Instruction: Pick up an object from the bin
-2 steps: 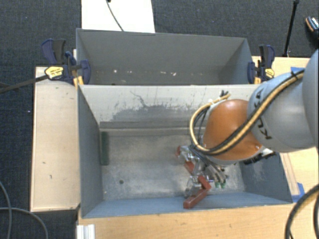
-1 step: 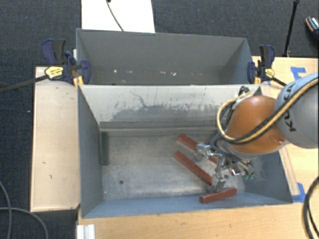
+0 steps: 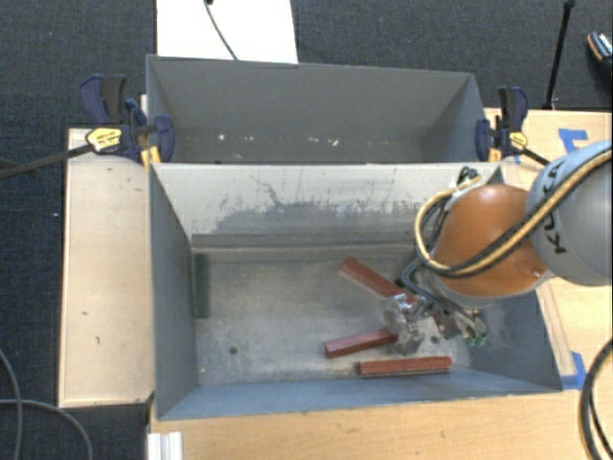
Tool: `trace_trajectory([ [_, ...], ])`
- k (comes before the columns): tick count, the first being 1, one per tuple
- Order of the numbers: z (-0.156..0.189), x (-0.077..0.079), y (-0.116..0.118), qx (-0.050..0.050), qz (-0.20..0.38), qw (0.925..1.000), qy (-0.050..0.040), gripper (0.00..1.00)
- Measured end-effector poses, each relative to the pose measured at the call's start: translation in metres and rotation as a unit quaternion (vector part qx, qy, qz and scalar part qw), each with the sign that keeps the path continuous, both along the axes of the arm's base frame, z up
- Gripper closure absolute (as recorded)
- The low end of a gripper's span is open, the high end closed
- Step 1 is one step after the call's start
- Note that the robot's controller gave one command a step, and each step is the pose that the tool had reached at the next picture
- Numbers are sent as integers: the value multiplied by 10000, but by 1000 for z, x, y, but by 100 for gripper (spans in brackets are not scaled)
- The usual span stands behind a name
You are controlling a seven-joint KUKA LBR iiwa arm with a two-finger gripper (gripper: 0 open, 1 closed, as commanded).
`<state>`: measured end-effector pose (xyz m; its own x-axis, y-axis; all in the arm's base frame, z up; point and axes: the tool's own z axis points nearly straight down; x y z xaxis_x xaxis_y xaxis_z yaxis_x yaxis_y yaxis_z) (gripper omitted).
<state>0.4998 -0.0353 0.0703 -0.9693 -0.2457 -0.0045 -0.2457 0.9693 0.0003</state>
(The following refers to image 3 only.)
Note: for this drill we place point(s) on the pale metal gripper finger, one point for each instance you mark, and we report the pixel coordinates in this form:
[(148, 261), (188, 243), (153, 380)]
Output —
[(408, 340), (397, 307)]

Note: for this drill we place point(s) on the red-brown flat block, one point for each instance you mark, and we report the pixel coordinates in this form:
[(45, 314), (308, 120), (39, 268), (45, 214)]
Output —
[(356, 343), (369, 278), (404, 366)]

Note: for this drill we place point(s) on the grey metal bin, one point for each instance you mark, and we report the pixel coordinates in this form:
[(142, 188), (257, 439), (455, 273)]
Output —
[(287, 314)]

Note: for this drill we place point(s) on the dark green flat block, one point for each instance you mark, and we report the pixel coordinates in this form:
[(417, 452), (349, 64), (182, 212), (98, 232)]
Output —
[(201, 285)]

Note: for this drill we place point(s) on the pale wood flat board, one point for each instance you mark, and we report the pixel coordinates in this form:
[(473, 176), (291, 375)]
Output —
[(107, 281)]

